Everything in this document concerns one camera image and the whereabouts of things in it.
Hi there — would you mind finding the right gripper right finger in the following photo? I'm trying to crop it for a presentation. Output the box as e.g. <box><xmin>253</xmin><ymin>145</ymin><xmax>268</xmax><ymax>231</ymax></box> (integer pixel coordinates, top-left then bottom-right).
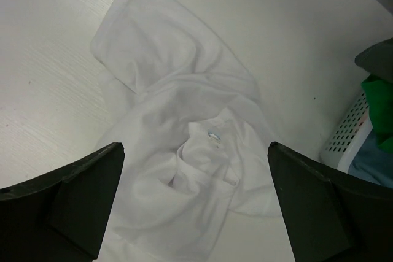
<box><xmin>268</xmin><ymin>142</ymin><xmax>392</xmax><ymax>262</ymax></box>

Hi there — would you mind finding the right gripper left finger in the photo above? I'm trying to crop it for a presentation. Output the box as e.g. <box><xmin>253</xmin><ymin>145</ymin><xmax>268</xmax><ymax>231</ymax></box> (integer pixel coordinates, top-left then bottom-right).
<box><xmin>1</xmin><ymin>142</ymin><xmax>125</xmax><ymax>261</ymax></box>

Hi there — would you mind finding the white t shirt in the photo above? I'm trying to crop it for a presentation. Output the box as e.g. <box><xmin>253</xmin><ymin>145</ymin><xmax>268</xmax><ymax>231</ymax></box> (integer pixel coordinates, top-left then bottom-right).
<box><xmin>90</xmin><ymin>0</ymin><xmax>281</xmax><ymax>261</ymax></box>

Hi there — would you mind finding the white laundry basket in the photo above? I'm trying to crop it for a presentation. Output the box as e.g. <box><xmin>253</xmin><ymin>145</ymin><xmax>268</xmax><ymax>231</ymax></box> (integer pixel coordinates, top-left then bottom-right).
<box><xmin>319</xmin><ymin>92</ymin><xmax>373</xmax><ymax>174</ymax></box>

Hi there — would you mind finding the blue t shirt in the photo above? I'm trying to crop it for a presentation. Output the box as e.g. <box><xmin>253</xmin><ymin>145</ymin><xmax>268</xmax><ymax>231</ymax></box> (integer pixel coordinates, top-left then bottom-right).
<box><xmin>348</xmin><ymin>131</ymin><xmax>392</xmax><ymax>188</ymax></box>

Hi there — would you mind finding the grey green t shirt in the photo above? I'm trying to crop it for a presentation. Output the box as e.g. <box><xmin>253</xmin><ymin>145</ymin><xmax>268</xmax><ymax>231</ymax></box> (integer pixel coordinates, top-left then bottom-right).
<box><xmin>354</xmin><ymin>38</ymin><xmax>393</xmax><ymax>83</ymax></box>

